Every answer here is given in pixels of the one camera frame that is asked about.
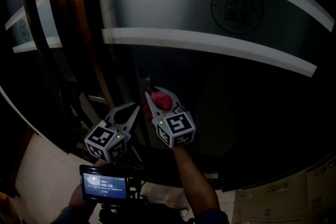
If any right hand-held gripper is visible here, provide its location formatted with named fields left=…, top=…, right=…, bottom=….
left=144, top=86, right=197, bottom=150

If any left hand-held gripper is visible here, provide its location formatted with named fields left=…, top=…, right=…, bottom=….
left=83, top=102, right=141, bottom=164

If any pink cleaning cloth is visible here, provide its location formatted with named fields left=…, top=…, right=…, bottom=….
left=140, top=88, right=174, bottom=119

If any frosted band glass door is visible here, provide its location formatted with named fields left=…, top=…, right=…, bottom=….
left=0, top=0, right=79, bottom=150
left=93, top=0, right=336, bottom=189

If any person's right forearm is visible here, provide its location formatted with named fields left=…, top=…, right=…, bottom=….
left=173, top=146, right=221, bottom=212

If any person's left forearm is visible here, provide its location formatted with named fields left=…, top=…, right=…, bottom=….
left=68, top=158, right=106, bottom=209

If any small black monitor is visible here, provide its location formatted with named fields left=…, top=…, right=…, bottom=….
left=79, top=164, right=129, bottom=201

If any person's blue shirt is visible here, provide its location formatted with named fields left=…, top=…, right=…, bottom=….
left=51, top=206, right=229, bottom=224

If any white locker cabinet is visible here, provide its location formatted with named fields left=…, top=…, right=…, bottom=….
left=232, top=157, right=336, bottom=224

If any black monitor mount rig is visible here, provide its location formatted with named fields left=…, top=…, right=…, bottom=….
left=98, top=201, right=148, bottom=224

